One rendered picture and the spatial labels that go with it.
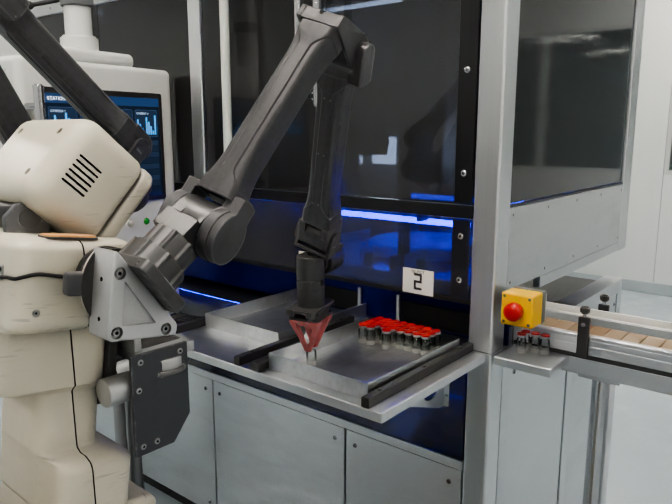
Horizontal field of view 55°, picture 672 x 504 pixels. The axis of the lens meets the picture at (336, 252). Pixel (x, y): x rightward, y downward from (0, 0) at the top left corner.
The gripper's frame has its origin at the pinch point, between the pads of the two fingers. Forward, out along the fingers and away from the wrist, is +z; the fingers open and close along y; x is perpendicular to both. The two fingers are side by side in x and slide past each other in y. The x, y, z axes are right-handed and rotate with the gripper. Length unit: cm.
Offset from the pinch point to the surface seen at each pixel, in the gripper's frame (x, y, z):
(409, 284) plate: -12.2, 28.4, -7.1
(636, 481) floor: -72, 143, 99
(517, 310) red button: -39.1, 18.1, -7.6
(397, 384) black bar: -21.4, -6.2, 2.1
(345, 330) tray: 0.5, 19.1, 3.4
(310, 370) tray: -3.8, -8.0, 1.7
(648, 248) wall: -79, 483, 77
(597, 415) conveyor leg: -56, 31, 19
